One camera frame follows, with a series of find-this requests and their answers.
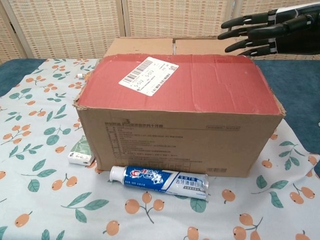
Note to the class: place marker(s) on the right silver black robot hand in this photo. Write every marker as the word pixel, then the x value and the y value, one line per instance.
pixel 287 27

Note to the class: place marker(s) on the large brown cardboard box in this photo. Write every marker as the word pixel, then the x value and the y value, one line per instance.
pixel 175 82

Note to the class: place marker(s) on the blue white toothpaste tube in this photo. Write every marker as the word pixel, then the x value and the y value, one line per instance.
pixel 155 178

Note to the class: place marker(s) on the bamboo folding screen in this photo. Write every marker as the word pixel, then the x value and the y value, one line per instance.
pixel 75 25

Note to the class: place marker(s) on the green patterned packet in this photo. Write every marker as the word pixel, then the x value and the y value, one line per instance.
pixel 82 147

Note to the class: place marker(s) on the floral fruit print tablecloth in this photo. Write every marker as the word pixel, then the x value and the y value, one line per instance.
pixel 37 125

